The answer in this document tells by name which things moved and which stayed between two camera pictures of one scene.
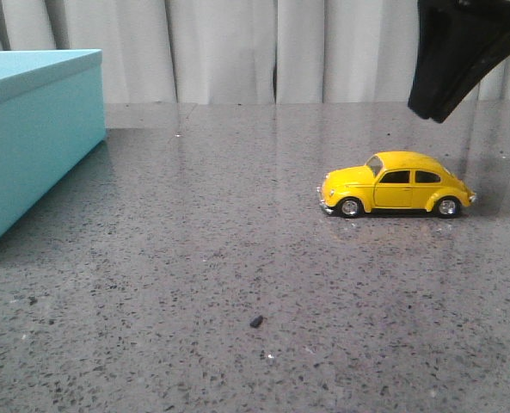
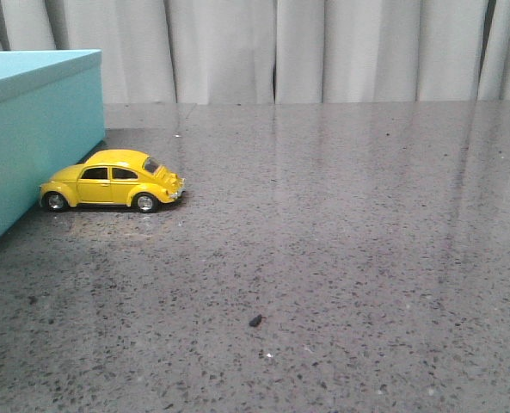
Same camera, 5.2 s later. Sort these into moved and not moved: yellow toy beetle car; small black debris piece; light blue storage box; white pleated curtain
Moved: yellow toy beetle car
Not moved: small black debris piece; white pleated curtain; light blue storage box
